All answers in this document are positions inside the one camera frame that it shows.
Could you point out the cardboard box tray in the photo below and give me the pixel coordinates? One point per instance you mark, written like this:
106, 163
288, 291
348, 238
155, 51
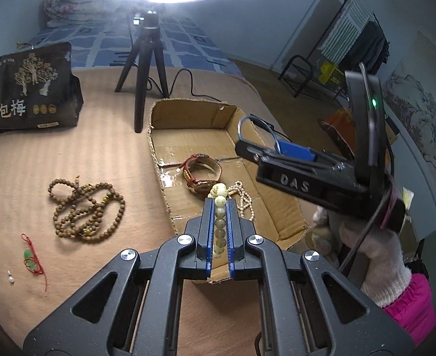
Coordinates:
188, 148

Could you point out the black drying rack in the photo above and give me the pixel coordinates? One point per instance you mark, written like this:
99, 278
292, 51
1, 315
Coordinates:
299, 70

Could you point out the small pearl pendant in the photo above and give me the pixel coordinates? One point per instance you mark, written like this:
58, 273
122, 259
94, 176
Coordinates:
10, 279

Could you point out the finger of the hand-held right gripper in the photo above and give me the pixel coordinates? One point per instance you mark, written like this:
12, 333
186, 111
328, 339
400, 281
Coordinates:
296, 152

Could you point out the person's right hand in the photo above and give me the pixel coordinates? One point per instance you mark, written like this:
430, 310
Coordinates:
377, 259

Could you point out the person's right forearm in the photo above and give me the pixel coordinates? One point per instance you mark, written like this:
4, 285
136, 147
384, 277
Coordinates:
414, 304

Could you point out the white striped hanging cloth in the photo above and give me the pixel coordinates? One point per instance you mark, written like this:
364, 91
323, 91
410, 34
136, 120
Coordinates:
346, 29

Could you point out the black tripod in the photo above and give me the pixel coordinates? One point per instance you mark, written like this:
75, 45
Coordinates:
142, 81

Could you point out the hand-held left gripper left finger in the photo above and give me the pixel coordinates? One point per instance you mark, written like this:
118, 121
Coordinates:
207, 230

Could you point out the landscape wall painting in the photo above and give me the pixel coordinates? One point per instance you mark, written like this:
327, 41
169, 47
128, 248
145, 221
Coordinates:
422, 111

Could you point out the rolled floral quilt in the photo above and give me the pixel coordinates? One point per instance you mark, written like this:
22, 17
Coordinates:
73, 3

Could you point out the tan ribbed blanket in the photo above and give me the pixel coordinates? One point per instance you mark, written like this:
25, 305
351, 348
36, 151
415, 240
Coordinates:
92, 137

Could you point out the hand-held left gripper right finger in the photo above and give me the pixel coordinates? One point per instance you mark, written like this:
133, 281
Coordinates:
232, 230

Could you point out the blue patterned bed sheet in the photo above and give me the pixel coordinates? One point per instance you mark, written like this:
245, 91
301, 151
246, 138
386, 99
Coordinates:
188, 44

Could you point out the orange cloth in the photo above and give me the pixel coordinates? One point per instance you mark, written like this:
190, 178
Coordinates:
340, 129

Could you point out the dark hanging clothes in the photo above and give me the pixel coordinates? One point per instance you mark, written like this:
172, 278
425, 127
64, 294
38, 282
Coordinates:
375, 46

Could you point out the yellow box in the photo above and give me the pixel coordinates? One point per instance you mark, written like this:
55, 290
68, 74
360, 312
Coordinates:
331, 74

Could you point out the black snack bag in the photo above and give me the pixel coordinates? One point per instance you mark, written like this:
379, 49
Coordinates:
29, 89

